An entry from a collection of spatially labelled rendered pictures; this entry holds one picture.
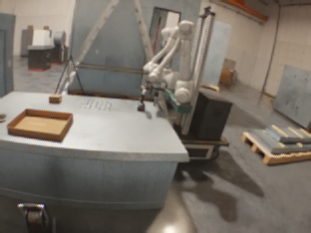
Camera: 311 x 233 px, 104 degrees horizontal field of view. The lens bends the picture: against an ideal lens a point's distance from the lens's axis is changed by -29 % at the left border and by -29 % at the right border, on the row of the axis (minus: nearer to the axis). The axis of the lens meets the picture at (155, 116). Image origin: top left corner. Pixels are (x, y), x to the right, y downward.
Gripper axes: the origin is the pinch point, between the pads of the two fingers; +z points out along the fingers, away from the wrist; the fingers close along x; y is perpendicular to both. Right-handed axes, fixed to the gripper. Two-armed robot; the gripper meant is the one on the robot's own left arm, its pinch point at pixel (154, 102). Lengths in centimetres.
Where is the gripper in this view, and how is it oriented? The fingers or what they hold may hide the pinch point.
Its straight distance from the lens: 188.2
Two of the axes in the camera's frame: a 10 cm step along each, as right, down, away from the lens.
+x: 1.4, 4.1, -9.0
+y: -9.7, -1.1, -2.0
